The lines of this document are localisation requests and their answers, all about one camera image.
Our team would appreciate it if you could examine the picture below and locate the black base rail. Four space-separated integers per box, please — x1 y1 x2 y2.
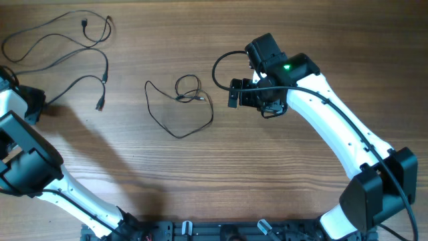
80 219 379 241

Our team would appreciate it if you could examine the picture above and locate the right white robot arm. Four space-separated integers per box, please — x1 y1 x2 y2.
228 33 418 240

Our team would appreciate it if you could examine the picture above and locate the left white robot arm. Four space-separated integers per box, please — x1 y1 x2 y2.
1 66 144 240

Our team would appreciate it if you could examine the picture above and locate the thick black USB cable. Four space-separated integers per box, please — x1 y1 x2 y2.
1 9 110 112

